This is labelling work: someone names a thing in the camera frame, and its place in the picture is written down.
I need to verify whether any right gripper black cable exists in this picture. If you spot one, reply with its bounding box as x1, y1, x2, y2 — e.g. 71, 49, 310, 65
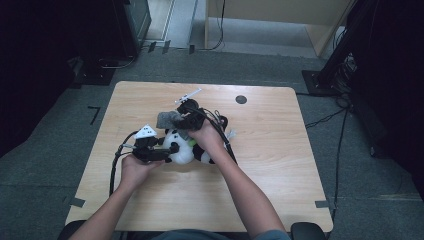
196, 107, 238, 165

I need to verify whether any dark curtain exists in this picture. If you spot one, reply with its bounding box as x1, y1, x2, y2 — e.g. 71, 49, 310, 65
0, 0, 128, 158
346, 0, 424, 198

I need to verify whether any grey cloth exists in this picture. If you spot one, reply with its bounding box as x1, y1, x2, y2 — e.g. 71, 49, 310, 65
155, 110, 191, 141

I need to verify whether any black hanging cable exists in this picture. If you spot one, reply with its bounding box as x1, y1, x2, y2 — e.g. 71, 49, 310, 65
199, 0, 226, 52

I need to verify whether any person's right hand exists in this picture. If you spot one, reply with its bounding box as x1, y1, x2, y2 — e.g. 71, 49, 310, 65
187, 119, 228, 155

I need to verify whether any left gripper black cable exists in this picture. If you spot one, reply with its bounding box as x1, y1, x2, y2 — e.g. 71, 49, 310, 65
109, 130, 139, 197

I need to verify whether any beige wooden cabinet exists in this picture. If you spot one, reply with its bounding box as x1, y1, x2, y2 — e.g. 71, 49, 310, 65
204, 0, 354, 57

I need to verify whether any black looped floor cable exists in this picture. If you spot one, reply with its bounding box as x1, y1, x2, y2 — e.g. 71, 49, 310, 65
98, 54, 136, 70

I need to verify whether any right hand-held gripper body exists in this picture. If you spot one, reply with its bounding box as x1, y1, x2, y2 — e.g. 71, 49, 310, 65
174, 88, 208, 132

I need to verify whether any person's left hand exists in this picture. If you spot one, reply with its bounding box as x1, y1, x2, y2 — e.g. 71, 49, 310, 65
120, 154, 166, 193

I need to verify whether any black stand base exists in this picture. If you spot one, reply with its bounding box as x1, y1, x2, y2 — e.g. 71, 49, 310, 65
71, 56, 116, 88

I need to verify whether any long black floor cable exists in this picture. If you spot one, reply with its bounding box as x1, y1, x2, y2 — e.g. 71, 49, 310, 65
304, 108, 349, 231

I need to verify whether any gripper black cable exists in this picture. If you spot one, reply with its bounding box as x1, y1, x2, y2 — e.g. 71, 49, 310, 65
109, 130, 139, 197
196, 107, 238, 165

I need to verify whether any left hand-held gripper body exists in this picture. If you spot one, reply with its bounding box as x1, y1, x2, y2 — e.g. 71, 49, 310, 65
132, 124, 159, 164

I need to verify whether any black metal stand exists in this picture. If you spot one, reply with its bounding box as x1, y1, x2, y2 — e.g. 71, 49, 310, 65
301, 0, 368, 98

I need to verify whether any dark monitor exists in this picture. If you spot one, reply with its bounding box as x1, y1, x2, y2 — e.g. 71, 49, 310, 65
113, 0, 152, 58

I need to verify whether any panda plush toy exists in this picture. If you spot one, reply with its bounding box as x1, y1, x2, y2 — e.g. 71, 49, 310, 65
161, 114, 238, 166

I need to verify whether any bundle of black cables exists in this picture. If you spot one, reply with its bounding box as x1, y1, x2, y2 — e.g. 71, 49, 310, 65
333, 53, 358, 108

